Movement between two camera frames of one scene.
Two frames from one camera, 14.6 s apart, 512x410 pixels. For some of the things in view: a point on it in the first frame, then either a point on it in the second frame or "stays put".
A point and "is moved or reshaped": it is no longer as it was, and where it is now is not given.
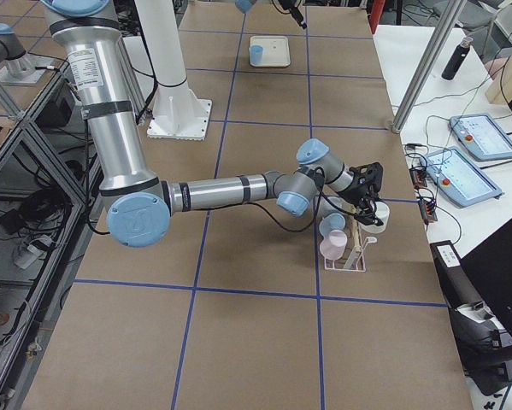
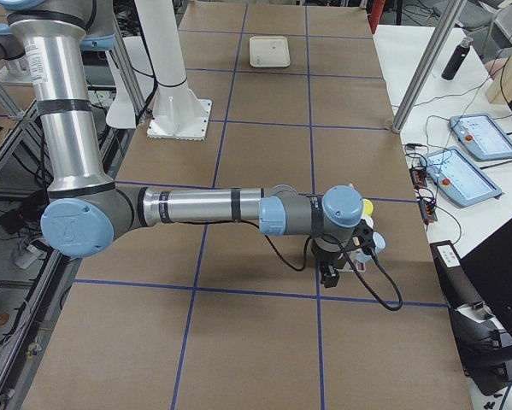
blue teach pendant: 455,174 stays put
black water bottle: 456,59 stays put
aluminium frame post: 450,14 stays put
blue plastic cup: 256,53 -> 379,242
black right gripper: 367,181 -> 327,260
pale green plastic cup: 382,213 is moved or reshaped
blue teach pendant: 483,137 stays put
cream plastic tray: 276,50 stays put
